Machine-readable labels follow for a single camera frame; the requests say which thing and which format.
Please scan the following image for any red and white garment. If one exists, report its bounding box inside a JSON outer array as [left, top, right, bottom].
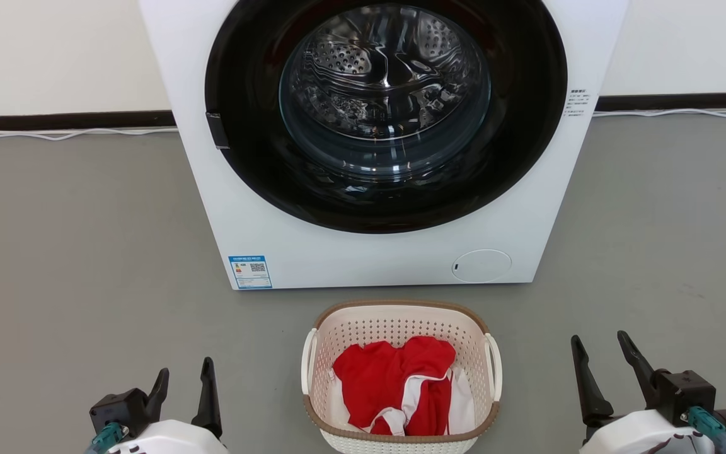
[[328, 336, 476, 437]]

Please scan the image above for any cream plastic laundry basket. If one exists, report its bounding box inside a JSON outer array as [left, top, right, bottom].
[[301, 300, 503, 454]]

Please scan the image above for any printed text label on washer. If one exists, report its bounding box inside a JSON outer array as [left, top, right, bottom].
[[563, 88, 591, 118]]

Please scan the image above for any round black washing machine door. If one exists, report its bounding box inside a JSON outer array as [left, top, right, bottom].
[[204, 0, 568, 235]]

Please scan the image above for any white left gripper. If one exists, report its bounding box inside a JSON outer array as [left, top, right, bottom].
[[106, 357, 231, 454]]

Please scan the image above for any white floor cable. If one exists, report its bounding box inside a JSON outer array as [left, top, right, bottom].
[[0, 127, 179, 141], [592, 108, 726, 119]]

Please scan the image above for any round white filter cover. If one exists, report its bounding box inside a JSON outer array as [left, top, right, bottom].
[[451, 249, 513, 284]]

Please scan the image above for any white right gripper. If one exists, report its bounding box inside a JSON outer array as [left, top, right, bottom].
[[570, 330, 713, 454]]

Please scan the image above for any teal left cable connector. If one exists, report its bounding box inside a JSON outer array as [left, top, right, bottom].
[[88, 422, 128, 454]]

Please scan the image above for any white front-load washing machine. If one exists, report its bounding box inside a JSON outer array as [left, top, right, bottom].
[[138, 0, 630, 291]]

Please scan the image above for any teal right cable connector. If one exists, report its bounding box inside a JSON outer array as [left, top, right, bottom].
[[683, 406, 726, 443]]

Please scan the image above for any teal cable connector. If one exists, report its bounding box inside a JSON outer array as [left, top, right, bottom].
[[88, 422, 128, 454], [683, 406, 726, 443]]

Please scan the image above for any blue energy label sticker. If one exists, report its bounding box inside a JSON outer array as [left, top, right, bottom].
[[229, 255, 273, 290]]

